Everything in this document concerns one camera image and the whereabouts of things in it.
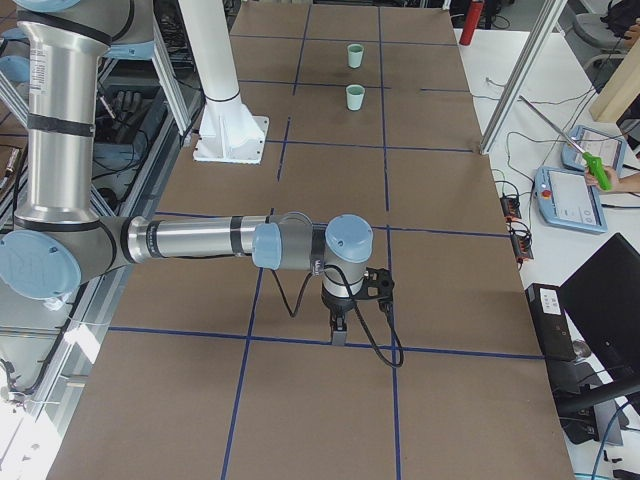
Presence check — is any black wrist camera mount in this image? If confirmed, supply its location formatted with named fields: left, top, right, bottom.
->
left=357, top=267, right=395, bottom=302

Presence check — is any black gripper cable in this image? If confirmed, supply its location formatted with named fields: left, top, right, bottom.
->
left=269, top=263, right=404, bottom=370

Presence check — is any office chair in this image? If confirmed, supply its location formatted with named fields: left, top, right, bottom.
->
left=572, top=1, right=639, bottom=71

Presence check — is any black monitor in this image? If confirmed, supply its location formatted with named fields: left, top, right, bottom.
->
left=560, top=233, right=640, bottom=380

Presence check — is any aluminium frame post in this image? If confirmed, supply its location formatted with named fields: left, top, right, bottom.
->
left=479, top=0, right=567, bottom=154

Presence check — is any black orange adapter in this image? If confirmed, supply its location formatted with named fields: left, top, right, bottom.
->
left=512, top=230, right=534, bottom=263
left=500, top=195, right=522, bottom=222

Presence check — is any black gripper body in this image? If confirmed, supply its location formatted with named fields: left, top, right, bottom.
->
left=321, top=287, right=357, bottom=325

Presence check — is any brown paper table cover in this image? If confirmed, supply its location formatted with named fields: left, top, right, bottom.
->
left=49, top=2, right=573, bottom=479

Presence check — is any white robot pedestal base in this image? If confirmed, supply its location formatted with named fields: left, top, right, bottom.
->
left=179, top=0, right=269, bottom=164

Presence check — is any near teach pendant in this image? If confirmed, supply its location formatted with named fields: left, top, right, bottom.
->
left=534, top=166, right=608, bottom=234

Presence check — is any far teach pendant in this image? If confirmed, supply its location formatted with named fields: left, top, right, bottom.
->
left=561, top=125, right=626, bottom=174

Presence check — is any green handled grabber tool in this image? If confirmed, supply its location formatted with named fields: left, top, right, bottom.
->
left=518, top=95, right=612, bottom=191

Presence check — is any far black orange adapter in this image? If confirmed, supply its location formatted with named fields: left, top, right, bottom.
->
left=500, top=195, right=522, bottom=222

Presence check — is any red bottle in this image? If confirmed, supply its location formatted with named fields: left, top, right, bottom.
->
left=459, top=0, right=484, bottom=46

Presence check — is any black computer box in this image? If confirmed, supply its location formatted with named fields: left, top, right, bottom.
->
left=525, top=283, right=576, bottom=362

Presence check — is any wooden board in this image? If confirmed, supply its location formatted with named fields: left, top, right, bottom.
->
left=589, top=19, right=639, bottom=123

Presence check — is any near black orange adapter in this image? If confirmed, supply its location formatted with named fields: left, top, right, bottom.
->
left=512, top=230, right=534, bottom=263

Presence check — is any person hand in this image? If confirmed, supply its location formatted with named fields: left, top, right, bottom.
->
left=585, top=167, right=639, bottom=193

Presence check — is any mint green cup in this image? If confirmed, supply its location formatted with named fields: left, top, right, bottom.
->
left=347, top=43, right=364, bottom=69
left=345, top=84, right=366, bottom=111

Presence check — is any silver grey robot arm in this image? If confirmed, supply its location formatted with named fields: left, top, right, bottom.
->
left=1, top=1, right=373, bottom=345

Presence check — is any teach pendant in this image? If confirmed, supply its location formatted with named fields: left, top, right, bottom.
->
left=561, top=125, right=626, bottom=174
left=534, top=166, right=608, bottom=234

